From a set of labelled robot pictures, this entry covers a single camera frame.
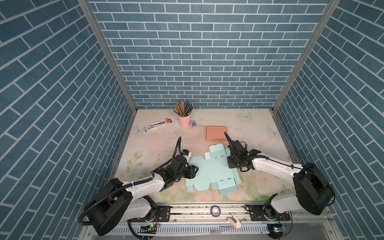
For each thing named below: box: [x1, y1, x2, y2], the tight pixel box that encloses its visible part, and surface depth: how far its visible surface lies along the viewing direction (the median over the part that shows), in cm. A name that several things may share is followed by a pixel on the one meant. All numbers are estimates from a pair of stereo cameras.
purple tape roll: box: [210, 205, 221, 218], surface depth 76 cm
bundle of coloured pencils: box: [173, 100, 194, 117], surface depth 106 cm
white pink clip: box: [227, 213, 242, 229], surface depth 71 cm
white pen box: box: [144, 118, 173, 132], surface depth 110 cm
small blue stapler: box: [189, 120, 197, 128], surface depth 110 cm
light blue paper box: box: [185, 143, 242, 195], surface depth 86 cm
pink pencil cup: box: [178, 114, 191, 128], surface depth 107 cm
